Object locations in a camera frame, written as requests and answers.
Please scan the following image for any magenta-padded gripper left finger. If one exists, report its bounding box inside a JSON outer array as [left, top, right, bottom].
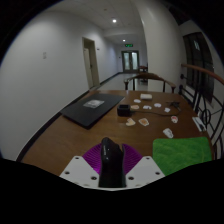
[[59, 143, 103, 188]]

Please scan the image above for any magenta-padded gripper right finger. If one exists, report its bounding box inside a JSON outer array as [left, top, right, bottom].
[[122, 143, 166, 188]]

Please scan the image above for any green mouse pad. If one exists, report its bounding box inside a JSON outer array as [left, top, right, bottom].
[[152, 136, 214, 177]]

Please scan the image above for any white shoe-shaped sticker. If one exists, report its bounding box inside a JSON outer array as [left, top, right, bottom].
[[162, 127, 175, 139]]

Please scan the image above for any orange and white sticker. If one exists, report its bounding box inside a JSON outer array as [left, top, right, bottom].
[[137, 117, 151, 127]]

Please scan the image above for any cream and yellow sticker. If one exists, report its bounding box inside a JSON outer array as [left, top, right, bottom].
[[125, 117, 137, 127]]

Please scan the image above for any black closed laptop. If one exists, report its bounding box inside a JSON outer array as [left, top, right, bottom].
[[60, 92, 126, 130]]

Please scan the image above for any small black box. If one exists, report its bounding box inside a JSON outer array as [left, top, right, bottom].
[[116, 103, 132, 118]]

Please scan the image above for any small white box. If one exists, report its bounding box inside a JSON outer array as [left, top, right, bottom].
[[139, 93, 154, 101]]

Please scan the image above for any black railing with wooden handrail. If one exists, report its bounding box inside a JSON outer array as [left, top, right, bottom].
[[178, 62, 224, 160]]

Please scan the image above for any wooden armchair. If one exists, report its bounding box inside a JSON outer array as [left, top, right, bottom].
[[123, 72, 177, 94]]

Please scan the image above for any beige side door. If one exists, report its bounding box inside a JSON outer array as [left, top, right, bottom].
[[81, 36, 101, 90]]

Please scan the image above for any glass double door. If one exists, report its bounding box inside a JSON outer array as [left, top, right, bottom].
[[121, 50, 140, 74]]

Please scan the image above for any dark framed window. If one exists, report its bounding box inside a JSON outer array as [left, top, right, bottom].
[[182, 31, 215, 103]]

